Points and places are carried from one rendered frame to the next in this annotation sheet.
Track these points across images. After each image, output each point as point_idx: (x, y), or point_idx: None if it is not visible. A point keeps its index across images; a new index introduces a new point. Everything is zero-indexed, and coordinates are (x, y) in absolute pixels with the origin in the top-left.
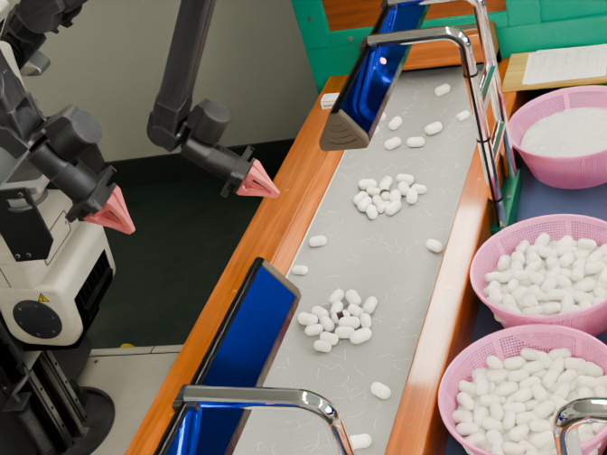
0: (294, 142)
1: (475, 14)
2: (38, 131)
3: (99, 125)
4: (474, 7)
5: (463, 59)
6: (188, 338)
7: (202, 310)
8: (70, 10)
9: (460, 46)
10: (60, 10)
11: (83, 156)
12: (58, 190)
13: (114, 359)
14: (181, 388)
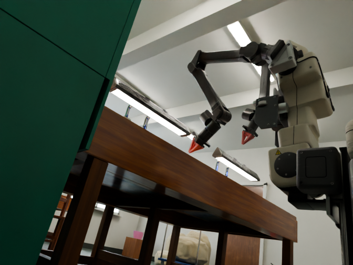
0: (158, 136)
1: (130, 111)
2: None
3: (241, 114)
4: (130, 109)
5: (147, 122)
6: (236, 182)
7: (229, 178)
8: (247, 62)
9: (148, 119)
10: (250, 63)
11: (263, 116)
12: (282, 128)
13: None
14: (235, 158)
